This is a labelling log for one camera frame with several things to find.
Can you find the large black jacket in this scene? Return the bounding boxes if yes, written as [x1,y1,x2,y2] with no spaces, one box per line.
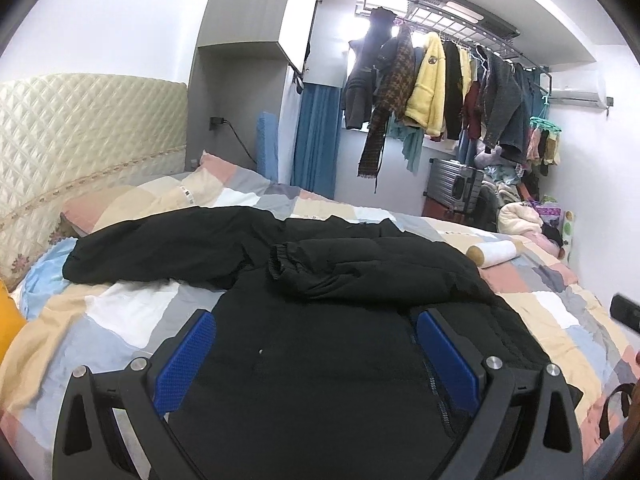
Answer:
[63,207,552,479]

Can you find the patchwork checkered quilt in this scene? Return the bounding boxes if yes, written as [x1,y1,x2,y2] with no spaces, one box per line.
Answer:
[1,182,639,479]

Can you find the yellow cushion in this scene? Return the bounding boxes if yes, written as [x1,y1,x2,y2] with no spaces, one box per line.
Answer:
[0,282,26,361]

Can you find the black device at bed edge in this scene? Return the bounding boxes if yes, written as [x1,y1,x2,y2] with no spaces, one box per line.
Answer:
[610,294,640,334]

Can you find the light blue cloth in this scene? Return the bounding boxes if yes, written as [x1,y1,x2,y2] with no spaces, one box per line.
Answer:
[20,237,77,321]

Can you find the white paper roll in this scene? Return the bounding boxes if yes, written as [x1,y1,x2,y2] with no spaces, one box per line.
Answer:
[465,240,524,269]

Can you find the cream plush blanket pile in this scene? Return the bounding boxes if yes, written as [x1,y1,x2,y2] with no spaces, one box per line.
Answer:
[497,203,544,235]

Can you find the purple patterned bag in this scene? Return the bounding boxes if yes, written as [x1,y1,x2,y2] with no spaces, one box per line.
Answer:
[534,202,564,231]

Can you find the red cabinet under suitcase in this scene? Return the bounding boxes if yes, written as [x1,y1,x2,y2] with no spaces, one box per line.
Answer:
[422,197,450,220]

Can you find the silver ribbed suitcase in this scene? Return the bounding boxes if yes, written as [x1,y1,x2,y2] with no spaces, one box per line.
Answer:
[423,158,485,224]

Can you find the patchwork pillow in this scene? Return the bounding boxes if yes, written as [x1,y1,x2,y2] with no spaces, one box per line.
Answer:
[62,153,271,235]

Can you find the cream quilted headboard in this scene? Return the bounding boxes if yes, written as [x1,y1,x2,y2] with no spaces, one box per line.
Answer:
[1,74,188,288]

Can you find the green sock hanger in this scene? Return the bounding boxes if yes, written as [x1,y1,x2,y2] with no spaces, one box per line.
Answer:
[529,93,562,133]

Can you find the blue folded board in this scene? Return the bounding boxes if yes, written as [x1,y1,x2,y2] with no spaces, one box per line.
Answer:
[256,112,279,182]

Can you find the teal hanging cloth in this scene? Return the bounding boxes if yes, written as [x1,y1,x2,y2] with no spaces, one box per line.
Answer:
[386,115,424,174]

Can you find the dark denim jacket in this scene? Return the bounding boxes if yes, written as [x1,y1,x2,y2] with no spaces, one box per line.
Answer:
[476,47,527,164]

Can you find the dark red hanging garment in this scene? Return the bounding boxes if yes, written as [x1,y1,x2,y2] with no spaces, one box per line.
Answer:
[462,81,482,140]

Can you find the yellow fleece jacket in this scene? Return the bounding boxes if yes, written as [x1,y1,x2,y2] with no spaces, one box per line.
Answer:
[405,32,446,136]

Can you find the blue curtain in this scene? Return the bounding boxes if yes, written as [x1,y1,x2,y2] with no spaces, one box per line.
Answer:
[291,84,342,198]

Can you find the black hanging garment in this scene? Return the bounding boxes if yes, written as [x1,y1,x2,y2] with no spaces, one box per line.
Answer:
[444,40,463,140]

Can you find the white air conditioner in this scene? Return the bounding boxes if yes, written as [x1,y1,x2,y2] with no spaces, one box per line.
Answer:
[549,70,614,110]

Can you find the brown plaid scarf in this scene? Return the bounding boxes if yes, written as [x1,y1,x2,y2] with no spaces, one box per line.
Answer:
[358,24,416,179]

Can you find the dark grey hanging jacket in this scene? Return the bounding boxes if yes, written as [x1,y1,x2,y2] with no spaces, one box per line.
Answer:
[343,8,396,130]

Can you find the grey overhead cabinet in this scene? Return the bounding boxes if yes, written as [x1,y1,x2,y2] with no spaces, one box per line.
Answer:
[195,0,322,77]

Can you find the metal ceiling drying rack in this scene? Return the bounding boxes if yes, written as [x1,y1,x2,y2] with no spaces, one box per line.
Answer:
[355,0,552,96]

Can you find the black wall plug with cable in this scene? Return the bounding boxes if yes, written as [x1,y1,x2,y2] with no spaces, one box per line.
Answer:
[208,116,257,169]

